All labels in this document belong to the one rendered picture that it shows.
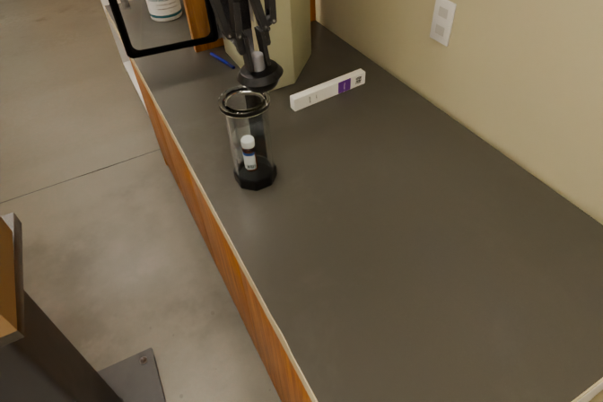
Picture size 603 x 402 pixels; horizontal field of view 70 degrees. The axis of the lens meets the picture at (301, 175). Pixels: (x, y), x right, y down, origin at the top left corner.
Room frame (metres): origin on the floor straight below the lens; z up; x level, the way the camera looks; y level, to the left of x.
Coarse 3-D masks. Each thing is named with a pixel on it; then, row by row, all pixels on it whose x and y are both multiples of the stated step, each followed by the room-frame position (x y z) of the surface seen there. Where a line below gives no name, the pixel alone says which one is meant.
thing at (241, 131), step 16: (224, 96) 0.78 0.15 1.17; (240, 96) 0.81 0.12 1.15; (256, 96) 0.80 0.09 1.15; (240, 112) 0.71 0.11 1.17; (240, 128) 0.72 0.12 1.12; (256, 128) 0.73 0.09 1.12; (240, 144) 0.72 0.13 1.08; (256, 144) 0.72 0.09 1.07; (240, 160) 0.73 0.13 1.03; (256, 160) 0.72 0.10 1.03; (272, 160) 0.76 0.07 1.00; (240, 176) 0.73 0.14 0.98; (256, 176) 0.72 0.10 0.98
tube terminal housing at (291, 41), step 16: (288, 0) 1.18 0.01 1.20; (304, 0) 1.32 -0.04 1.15; (288, 16) 1.18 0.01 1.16; (304, 16) 1.31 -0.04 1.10; (272, 32) 1.16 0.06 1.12; (288, 32) 1.18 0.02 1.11; (304, 32) 1.30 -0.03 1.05; (256, 48) 1.15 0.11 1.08; (272, 48) 1.16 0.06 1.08; (288, 48) 1.18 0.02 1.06; (304, 48) 1.30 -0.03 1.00; (240, 64) 1.29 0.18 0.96; (288, 64) 1.18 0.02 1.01; (304, 64) 1.29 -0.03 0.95; (288, 80) 1.18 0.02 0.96
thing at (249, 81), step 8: (256, 56) 0.75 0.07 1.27; (256, 64) 0.74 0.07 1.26; (264, 64) 0.75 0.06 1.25; (272, 64) 0.76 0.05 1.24; (240, 72) 0.75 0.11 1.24; (248, 72) 0.74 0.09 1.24; (256, 72) 0.74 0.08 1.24; (264, 72) 0.74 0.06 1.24; (272, 72) 0.73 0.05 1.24; (280, 72) 0.74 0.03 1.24; (240, 80) 0.73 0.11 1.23; (248, 80) 0.72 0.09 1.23; (256, 80) 0.72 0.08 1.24; (264, 80) 0.72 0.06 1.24; (272, 80) 0.72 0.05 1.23; (248, 88) 0.73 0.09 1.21; (256, 88) 0.72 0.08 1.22; (264, 88) 0.72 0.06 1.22; (272, 88) 0.73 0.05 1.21
